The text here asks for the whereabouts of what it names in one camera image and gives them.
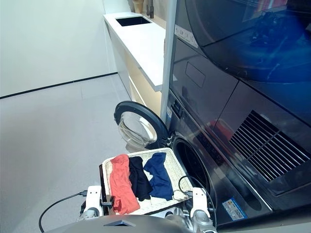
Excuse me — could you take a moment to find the orange-red garment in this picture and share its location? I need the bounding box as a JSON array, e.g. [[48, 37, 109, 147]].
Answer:
[[109, 154, 141, 215]]

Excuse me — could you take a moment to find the black garment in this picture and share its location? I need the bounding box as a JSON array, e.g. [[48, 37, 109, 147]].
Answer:
[[128, 156, 153, 201]]

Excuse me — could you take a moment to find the navy blue garment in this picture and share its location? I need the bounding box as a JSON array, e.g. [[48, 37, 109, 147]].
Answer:
[[143, 152, 174, 201]]

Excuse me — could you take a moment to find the pale woven basket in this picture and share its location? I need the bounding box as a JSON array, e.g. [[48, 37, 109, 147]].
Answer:
[[102, 147, 195, 216]]

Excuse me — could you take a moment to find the round glass washing machine door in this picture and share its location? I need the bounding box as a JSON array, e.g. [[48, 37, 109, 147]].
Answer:
[[113, 100, 171, 152]]

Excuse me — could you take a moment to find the silver robot torso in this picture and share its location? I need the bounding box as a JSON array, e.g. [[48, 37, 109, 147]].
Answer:
[[46, 213, 195, 233]]

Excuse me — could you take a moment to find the blue white energy label sticker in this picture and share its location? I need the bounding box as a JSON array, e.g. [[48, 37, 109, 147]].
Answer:
[[222, 198, 249, 219]]

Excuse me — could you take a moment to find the white counter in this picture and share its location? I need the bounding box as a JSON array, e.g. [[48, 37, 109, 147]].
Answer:
[[103, 11, 168, 117]]

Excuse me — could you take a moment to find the white pillar panel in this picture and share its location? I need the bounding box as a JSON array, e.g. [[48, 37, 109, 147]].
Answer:
[[159, 0, 178, 122]]

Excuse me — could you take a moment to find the black sink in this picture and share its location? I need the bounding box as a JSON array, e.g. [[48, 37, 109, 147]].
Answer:
[[115, 16, 153, 27]]

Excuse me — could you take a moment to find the white instruction sticker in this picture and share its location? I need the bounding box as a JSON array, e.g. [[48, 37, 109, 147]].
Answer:
[[174, 25, 199, 49]]

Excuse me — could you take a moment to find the beige vase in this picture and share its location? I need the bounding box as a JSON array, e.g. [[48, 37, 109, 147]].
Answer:
[[131, 0, 144, 13]]

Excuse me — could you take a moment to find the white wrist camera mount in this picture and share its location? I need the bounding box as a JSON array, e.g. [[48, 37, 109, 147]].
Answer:
[[85, 185, 103, 212], [190, 187, 208, 218]]

